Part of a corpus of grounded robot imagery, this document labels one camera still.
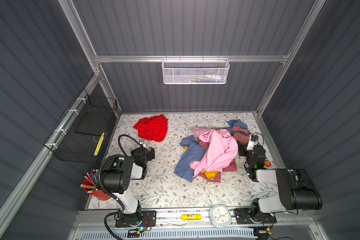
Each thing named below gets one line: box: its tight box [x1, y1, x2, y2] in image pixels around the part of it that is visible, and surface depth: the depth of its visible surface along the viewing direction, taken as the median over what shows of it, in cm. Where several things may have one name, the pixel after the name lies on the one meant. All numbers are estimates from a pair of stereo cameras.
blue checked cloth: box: [174, 135, 207, 183], surface depth 93 cm
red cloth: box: [133, 114, 168, 143], surface depth 107 cm
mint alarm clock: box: [209, 204, 232, 228], surface depth 74 cm
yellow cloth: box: [200, 170, 218, 181], surface depth 86 cm
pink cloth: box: [189, 127, 239, 178], surface depth 86 cm
